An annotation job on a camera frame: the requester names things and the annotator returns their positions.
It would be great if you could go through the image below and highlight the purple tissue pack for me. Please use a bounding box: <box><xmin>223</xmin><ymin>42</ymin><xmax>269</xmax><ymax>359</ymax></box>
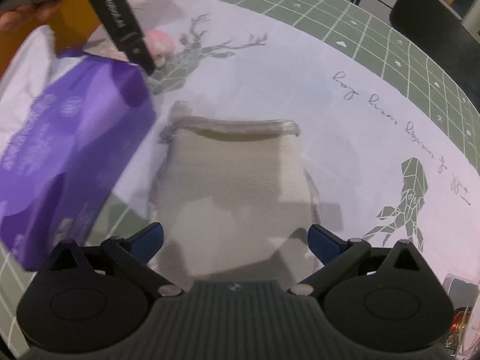
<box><xmin>1</xmin><ymin>26</ymin><xmax>155</xmax><ymax>272</ymax></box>

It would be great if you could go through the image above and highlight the person hand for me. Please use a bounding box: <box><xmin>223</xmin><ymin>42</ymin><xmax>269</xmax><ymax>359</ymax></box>
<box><xmin>0</xmin><ymin>0</ymin><xmax>73</xmax><ymax>32</ymax></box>

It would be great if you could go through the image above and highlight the black chair right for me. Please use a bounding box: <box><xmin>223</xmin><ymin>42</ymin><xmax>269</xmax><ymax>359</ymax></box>
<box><xmin>390</xmin><ymin>0</ymin><xmax>480</xmax><ymax>108</ymax></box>

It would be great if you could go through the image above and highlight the orange storage box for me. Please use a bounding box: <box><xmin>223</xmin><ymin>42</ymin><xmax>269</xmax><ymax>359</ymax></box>
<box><xmin>1</xmin><ymin>0</ymin><xmax>102</xmax><ymax>72</ymax></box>

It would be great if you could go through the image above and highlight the pink white crochet doll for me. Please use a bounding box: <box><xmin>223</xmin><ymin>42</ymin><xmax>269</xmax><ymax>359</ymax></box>
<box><xmin>145</xmin><ymin>30</ymin><xmax>175</xmax><ymax>68</ymax></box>

